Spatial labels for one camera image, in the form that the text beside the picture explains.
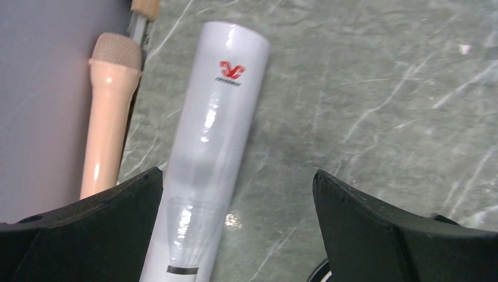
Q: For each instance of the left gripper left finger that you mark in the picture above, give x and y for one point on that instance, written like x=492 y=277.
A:
x=103 y=237

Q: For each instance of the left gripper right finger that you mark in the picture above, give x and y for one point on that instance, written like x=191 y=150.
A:
x=367 y=239

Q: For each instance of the white shuttlecock tube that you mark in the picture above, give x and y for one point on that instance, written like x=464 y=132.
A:
x=212 y=132

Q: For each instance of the black racket bag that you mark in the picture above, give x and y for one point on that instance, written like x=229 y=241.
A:
x=322 y=273

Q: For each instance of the beige toy microphone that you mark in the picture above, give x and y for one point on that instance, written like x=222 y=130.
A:
x=115 y=72

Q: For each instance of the small beige handled tool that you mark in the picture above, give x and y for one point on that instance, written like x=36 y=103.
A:
x=143 y=13

